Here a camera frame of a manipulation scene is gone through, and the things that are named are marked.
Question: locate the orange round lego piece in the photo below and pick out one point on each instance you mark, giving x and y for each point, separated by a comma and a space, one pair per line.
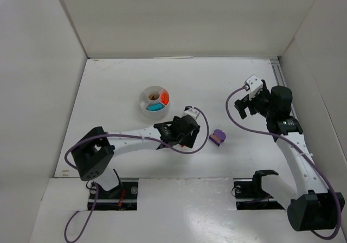
164, 96

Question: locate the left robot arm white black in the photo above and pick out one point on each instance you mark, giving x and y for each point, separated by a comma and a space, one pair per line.
93, 153

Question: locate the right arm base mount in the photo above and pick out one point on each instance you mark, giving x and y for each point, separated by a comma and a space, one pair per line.
247, 198

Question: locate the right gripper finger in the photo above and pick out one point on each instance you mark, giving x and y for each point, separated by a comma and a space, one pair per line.
264, 87
242, 104

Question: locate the purple lego butterfly piece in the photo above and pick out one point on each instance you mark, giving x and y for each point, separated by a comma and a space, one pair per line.
217, 137

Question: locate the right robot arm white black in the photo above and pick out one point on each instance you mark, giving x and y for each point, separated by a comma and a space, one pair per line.
313, 204

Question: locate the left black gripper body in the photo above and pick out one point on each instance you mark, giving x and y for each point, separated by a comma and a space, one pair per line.
188, 134

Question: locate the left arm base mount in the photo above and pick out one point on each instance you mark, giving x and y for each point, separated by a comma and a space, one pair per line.
122, 199

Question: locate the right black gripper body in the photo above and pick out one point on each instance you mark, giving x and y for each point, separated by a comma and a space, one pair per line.
246, 105

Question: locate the white round divided container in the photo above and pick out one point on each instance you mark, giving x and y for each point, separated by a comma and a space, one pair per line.
144, 102

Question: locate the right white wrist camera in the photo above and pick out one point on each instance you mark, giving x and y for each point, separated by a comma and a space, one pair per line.
254, 85

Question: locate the teal lego brick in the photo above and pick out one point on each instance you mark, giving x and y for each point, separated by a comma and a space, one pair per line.
155, 107

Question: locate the orange lego wedge piece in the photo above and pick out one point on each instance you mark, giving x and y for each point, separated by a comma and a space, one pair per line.
165, 101

